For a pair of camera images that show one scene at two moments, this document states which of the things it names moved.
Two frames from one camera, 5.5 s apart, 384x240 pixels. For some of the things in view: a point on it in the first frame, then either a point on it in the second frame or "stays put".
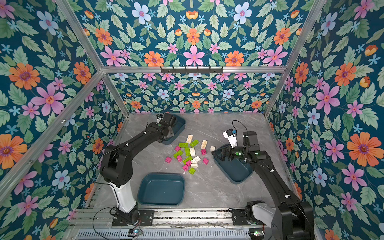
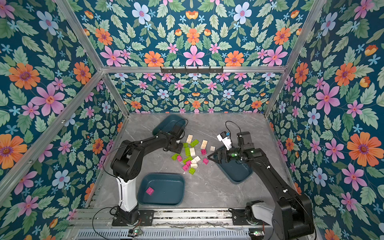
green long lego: [187, 151] stays put
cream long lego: [189, 138] stays put
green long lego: [194, 143] stays put
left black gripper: [171, 132] → [179, 149]
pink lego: [168, 159] → [150, 190]
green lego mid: [179, 153] stays put
